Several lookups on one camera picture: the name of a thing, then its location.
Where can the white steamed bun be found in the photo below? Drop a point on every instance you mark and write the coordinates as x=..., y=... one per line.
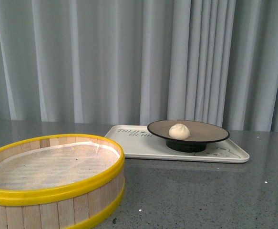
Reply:
x=179, y=131

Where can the beige plate with black rim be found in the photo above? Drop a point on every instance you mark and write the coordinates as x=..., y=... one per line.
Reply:
x=200, y=134

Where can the cream rectangular serving tray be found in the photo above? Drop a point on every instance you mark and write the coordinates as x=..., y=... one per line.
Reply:
x=138, y=143

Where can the grey pleated curtain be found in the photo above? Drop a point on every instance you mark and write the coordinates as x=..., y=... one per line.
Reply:
x=139, y=61

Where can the white steamer liner cloth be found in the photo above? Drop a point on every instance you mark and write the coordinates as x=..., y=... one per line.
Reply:
x=56, y=166

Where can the yellow rimmed bamboo steamer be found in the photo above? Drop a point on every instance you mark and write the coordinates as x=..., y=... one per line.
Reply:
x=79, y=205

